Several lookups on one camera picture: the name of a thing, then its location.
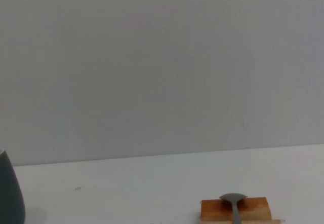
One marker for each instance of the orange-brown wooden block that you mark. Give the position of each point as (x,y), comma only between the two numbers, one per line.
(215,208)

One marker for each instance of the dark grey ceramic cup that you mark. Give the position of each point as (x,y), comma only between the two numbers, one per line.
(10,196)

